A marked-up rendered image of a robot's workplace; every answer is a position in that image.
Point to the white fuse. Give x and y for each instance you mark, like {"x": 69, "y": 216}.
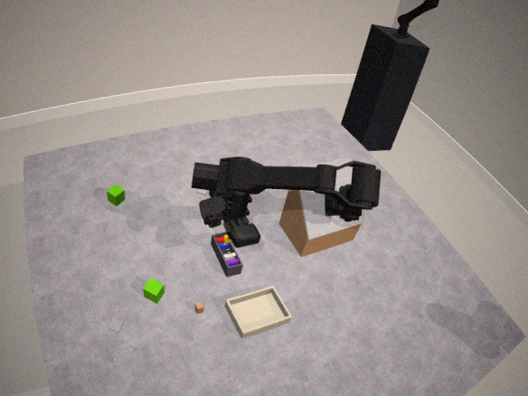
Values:
{"x": 230, "y": 256}

